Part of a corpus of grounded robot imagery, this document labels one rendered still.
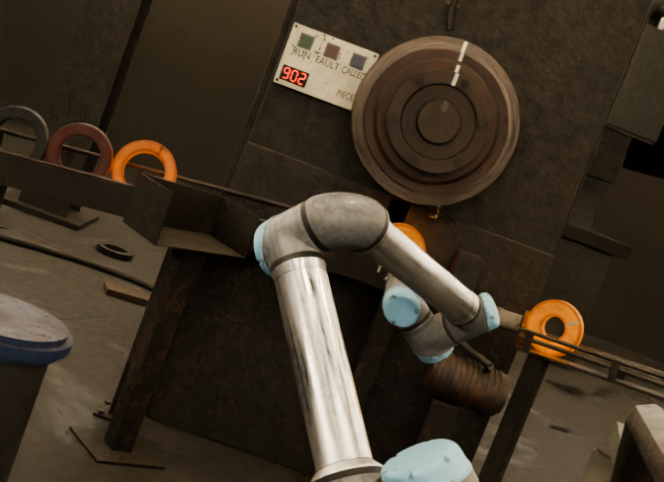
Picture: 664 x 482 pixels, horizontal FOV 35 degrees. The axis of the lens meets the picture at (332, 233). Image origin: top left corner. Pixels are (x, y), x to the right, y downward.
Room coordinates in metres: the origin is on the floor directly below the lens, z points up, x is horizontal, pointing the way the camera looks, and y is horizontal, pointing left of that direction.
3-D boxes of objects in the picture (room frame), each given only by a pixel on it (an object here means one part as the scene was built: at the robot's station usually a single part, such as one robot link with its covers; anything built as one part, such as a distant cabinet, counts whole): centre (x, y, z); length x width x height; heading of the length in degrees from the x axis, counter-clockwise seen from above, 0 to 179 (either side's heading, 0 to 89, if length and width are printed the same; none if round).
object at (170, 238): (2.74, 0.35, 0.36); 0.26 x 0.20 x 0.72; 128
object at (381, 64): (3.03, -0.16, 1.11); 0.47 x 0.06 x 0.47; 93
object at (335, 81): (3.13, 0.19, 1.15); 0.26 x 0.02 x 0.18; 93
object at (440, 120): (2.93, -0.16, 1.11); 0.28 x 0.06 x 0.28; 93
